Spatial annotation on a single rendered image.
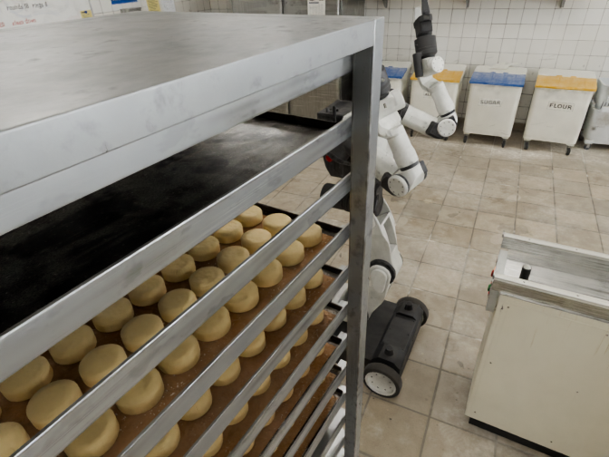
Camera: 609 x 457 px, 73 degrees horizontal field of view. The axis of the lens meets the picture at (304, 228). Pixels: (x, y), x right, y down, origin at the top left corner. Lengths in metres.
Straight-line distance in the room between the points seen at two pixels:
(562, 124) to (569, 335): 3.67
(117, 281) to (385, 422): 1.96
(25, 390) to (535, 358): 1.66
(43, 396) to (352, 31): 0.52
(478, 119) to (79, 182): 5.00
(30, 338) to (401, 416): 2.04
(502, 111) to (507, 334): 3.65
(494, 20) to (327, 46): 5.19
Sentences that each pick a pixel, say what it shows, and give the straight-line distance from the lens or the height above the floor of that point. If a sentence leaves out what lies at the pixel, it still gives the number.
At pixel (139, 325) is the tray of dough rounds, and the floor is 1.51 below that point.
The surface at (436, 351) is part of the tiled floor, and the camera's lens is 2.53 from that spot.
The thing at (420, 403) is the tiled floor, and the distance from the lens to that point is 2.31.
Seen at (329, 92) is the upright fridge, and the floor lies 0.55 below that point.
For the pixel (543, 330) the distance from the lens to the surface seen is 1.75.
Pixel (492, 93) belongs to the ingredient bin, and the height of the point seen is 0.60.
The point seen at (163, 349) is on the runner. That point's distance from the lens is 0.41.
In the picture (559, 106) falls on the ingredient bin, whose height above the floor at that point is 0.52.
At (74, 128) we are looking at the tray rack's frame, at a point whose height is 1.81.
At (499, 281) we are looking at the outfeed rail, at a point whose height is 0.89.
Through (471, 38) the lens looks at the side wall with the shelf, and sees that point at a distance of 5.67.
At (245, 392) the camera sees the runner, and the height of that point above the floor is 1.42.
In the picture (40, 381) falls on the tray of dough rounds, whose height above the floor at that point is 1.51.
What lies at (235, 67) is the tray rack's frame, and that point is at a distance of 0.34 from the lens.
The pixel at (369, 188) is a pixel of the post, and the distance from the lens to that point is 0.64.
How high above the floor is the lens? 1.88
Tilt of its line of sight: 33 degrees down
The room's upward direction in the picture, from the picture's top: 3 degrees counter-clockwise
